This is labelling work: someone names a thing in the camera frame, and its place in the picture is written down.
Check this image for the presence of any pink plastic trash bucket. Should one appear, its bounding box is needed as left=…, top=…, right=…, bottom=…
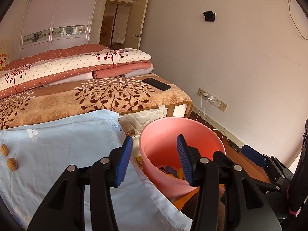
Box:
left=139, top=117, right=226, bottom=199

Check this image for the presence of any cream bedroom door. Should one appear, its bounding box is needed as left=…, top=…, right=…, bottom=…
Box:
left=124, top=0, right=148, bottom=49

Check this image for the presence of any black phone on floor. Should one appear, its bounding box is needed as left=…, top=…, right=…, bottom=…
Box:
left=228, top=140, right=241, bottom=153

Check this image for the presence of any brown floral bed blanket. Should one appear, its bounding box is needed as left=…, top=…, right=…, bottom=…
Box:
left=1, top=73, right=193, bottom=129

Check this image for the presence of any black smartphone on bed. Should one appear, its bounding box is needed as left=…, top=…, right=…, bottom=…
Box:
left=142, top=78, right=171, bottom=91

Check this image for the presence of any light blue floral cloth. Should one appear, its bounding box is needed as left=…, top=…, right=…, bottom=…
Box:
left=1, top=110, right=192, bottom=230

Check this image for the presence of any folded pink blanket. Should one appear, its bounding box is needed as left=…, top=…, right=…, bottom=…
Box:
left=92, top=62, right=153, bottom=78

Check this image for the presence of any walnut near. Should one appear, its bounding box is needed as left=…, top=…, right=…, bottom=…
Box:
left=7, top=157, right=18, bottom=171

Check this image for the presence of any walnut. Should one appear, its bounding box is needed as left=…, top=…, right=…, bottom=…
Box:
left=1, top=144, right=9, bottom=157
left=7, top=157, right=18, bottom=171

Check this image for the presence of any walnut far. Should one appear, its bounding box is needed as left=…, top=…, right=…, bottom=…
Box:
left=1, top=144, right=9, bottom=157

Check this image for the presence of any folded polka dot quilt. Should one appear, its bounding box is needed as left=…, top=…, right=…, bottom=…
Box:
left=1, top=44, right=151, bottom=99

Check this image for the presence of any yellow red pillow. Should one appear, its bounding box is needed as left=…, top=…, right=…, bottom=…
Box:
left=0, top=52, right=10, bottom=69

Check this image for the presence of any white sliding wardrobe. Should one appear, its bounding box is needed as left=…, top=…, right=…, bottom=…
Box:
left=20, top=0, right=154, bottom=59

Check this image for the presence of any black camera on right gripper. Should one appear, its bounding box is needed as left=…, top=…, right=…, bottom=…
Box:
left=288, top=120, right=307, bottom=215

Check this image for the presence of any white charging cable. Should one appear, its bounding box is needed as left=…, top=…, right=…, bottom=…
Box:
left=195, top=93, right=229, bottom=141

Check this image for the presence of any wall power outlet strip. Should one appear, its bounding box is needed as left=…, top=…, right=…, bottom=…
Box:
left=197, top=88, right=228, bottom=112

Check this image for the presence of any black wall mounted device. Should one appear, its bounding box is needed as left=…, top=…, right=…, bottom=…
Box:
left=203, top=11, right=216, bottom=22

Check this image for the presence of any wall cable upper right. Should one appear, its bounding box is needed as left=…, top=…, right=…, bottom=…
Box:
left=283, top=0, right=308, bottom=40

